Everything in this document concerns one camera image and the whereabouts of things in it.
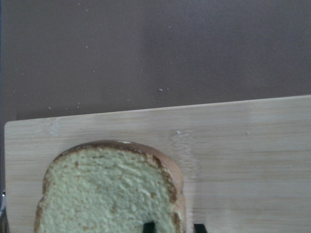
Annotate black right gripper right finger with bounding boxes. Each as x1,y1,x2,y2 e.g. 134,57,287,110
194,224,207,233

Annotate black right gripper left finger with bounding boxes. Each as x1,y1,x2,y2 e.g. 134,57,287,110
143,222,156,233

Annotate bread slice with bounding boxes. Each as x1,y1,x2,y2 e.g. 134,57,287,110
34,140,187,233

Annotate wooden cutting board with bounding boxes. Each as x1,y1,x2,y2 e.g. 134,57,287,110
4,96,311,233

